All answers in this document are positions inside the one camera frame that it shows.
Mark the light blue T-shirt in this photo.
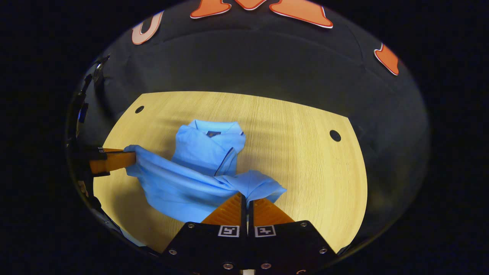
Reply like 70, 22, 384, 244
124, 119, 288, 224

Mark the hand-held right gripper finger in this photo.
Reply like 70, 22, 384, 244
248, 198, 339, 275
159, 192, 247, 275

